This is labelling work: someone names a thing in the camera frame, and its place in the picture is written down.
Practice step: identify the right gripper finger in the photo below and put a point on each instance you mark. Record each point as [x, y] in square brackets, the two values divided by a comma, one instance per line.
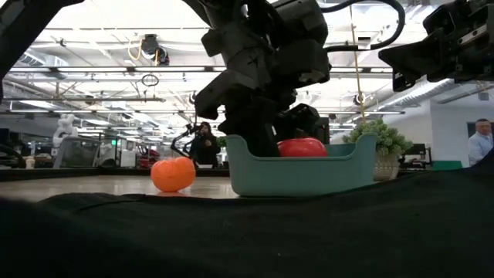
[404, 82]
[417, 54]

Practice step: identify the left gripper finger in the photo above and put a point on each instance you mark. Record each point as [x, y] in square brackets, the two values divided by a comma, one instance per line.
[256, 131]
[305, 123]

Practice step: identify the red toy apple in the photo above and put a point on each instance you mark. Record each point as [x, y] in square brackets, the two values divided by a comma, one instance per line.
[302, 148]

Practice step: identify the toy orange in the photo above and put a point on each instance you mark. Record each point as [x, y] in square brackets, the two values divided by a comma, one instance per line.
[173, 174]

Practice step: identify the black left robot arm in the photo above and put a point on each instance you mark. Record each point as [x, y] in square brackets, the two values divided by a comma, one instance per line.
[231, 11]

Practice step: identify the black background robot arm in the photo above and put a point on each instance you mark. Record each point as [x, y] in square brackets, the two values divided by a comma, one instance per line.
[181, 141]

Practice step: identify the teal plastic container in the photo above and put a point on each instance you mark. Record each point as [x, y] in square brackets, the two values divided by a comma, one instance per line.
[301, 175]

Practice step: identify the person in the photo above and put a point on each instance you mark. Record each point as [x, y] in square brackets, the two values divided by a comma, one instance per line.
[480, 144]
[204, 148]

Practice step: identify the green potted plant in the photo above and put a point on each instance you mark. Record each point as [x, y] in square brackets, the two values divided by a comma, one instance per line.
[388, 139]

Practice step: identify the green board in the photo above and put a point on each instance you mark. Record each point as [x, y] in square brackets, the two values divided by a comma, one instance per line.
[447, 165]

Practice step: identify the black ceiling-hung device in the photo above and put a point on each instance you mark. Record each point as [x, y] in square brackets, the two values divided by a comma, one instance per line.
[152, 48]

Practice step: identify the black folded cloth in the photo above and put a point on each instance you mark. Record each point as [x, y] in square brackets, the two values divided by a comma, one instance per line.
[247, 239]

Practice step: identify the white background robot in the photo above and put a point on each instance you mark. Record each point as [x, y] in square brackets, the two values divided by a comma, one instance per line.
[65, 127]

